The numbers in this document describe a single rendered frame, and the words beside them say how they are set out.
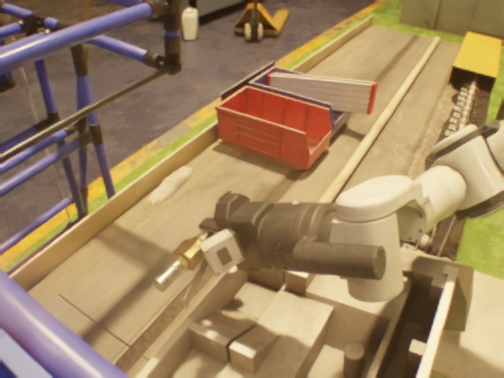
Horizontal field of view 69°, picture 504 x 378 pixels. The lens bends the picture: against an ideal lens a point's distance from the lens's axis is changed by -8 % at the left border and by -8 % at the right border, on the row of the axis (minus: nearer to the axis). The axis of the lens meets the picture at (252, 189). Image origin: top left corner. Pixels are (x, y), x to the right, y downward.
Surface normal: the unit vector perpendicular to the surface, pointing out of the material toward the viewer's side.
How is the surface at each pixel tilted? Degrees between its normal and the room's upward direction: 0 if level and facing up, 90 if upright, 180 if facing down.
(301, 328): 10
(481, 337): 0
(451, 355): 0
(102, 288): 0
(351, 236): 76
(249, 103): 88
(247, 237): 90
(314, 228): 36
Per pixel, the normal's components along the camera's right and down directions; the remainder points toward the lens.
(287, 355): -0.13, -0.82
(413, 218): -0.74, 0.29
